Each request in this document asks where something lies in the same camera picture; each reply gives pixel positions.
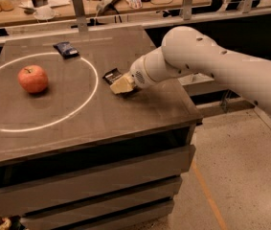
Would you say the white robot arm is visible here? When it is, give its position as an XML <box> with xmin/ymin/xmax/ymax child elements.
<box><xmin>110</xmin><ymin>26</ymin><xmax>271</xmax><ymax>115</ymax></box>

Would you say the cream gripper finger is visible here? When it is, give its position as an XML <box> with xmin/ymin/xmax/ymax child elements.
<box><xmin>110</xmin><ymin>73</ymin><xmax>136</xmax><ymax>94</ymax></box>

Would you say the black rxbar chocolate bar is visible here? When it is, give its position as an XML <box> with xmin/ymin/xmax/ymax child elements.
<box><xmin>102</xmin><ymin>68</ymin><xmax>123</xmax><ymax>85</ymax></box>

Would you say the metal railing post left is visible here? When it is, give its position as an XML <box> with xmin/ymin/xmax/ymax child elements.
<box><xmin>72</xmin><ymin>0</ymin><xmax>88</xmax><ymax>33</ymax></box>

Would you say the blue snack packet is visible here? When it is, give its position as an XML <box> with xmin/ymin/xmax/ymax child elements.
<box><xmin>53</xmin><ymin>41</ymin><xmax>79</xmax><ymax>58</ymax></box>

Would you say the grey drawer cabinet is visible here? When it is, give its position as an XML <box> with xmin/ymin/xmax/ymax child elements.
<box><xmin>0</xmin><ymin>122</ymin><xmax>204</xmax><ymax>230</ymax></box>

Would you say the white power strip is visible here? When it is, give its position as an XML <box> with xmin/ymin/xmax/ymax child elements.
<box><xmin>96</xmin><ymin>0</ymin><xmax>119</xmax><ymax>13</ymax></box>

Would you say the metal railing post right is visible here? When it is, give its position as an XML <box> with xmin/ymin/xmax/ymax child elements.
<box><xmin>181</xmin><ymin>0</ymin><xmax>192</xmax><ymax>20</ymax></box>

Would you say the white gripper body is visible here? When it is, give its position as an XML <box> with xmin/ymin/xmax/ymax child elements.
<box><xmin>129</xmin><ymin>57</ymin><xmax>151</xmax><ymax>88</ymax></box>

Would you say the red apple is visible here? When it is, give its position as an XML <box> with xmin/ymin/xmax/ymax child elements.
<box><xmin>17</xmin><ymin>65</ymin><xmax>48</xmax><ymax>94</ymax></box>

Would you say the metal railing post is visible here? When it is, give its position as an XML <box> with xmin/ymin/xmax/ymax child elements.
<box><xmin>181</xmin><ymin>0</ymin><xmax>192</xmax><ymax>20</ymax></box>
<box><xmin>72</xmin><ymin>0</ymin><xmax>88</xmax><ymax>33</ymax></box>

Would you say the white patterned carton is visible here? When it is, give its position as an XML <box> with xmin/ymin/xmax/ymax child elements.
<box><xmin>125</xmin><ymin>0</ymin><xmax>142</xmax><ymax>9</ymax></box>

